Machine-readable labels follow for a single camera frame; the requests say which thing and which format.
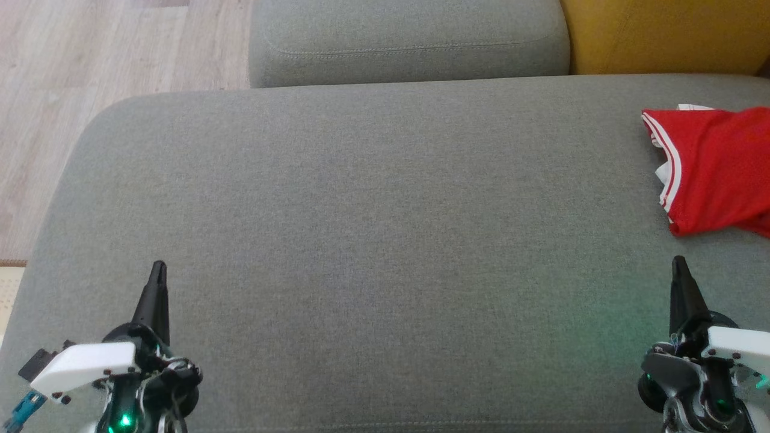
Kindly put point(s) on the large grey sofa seat cushion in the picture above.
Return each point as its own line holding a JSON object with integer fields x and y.
{"x": 391, "y": 252}

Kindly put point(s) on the beige rug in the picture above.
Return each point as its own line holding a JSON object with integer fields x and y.
{"x": 9, "y": 294}

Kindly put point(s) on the small grey sofa seat cushion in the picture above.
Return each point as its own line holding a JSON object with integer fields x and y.
{"x": 409, "y": 36}

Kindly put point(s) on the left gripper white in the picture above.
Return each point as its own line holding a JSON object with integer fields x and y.
{"x": 84, "y": 364}

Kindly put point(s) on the red Bulls 23 basketball jersey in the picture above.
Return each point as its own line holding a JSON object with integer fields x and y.
{"x": 716, "y": 168}

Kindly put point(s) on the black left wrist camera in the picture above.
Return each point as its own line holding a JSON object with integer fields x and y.
{"x": 39, "y": 364}

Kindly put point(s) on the yellow sofa backrest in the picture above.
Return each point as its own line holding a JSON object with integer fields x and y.
{"x": 662, "y": 33}

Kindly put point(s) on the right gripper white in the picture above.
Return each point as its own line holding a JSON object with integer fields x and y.
{"x": 740, "y": 349}

